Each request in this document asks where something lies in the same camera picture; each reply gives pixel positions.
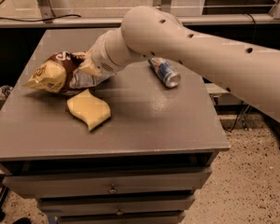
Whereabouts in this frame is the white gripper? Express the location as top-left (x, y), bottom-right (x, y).
top-left (78, 35), bottom-right (124, 77)

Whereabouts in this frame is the brown chip bag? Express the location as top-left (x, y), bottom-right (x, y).
top-left (24, 51), bottom-right (111, 95)

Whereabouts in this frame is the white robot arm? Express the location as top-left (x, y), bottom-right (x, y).
top-left (81, 7), bottom-right (280, 123)

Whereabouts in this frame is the yellow wavy sponge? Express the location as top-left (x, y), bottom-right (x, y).
top-left (67, 90), bottom-right (111, 131)

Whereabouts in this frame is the blue silver drink can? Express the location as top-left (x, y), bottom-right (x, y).
top-left (148, 57), bottom-right (181, 88)

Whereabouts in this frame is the grey drawer cabinet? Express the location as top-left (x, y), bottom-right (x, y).
top-left (0, 26), bottom-right (231, 224)

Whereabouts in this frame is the top grey drawer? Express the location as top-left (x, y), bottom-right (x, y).
top-left (4, 167), bottom-right (211, 199)

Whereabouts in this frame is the grey drawer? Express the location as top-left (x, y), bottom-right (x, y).
top-left (38, 193), bottom-right (194, 217)
top-left (58, 211), bottom-right (185, 224)
top-left (4, 167), bottom-right (211, 199)

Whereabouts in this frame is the middle grey drawer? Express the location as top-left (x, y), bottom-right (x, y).
top-left (38, 193), bottom-right (194, 217)

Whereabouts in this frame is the bottom grey drawer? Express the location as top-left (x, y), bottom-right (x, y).
top-left (58, 211), bottom-right (185, 224)

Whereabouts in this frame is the black cable on rail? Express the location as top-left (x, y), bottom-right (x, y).
top-left (0, 14), bottom-right (82, 23)

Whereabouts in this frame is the metal frame rail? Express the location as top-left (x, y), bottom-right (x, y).
top-left (0, 14), bottom-right (280, 29)

